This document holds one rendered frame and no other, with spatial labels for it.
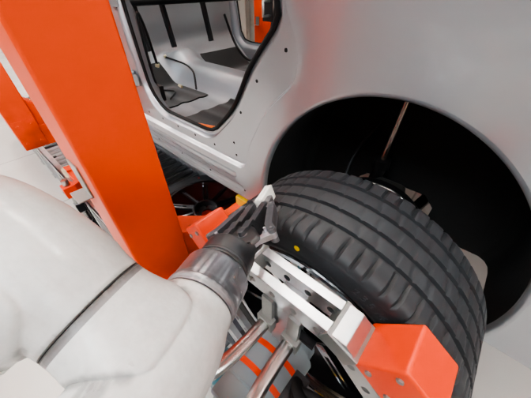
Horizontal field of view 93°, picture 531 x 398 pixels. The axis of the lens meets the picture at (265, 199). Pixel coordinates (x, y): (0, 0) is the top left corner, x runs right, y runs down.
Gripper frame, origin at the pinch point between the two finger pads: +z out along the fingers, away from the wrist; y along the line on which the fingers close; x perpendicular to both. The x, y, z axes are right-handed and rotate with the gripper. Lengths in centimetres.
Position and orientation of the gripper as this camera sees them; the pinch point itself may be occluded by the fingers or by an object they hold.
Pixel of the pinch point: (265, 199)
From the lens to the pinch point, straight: 50.7
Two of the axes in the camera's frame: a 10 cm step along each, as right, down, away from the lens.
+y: 9.0, -1.4, -4.2
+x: -3.1, -8.7, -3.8
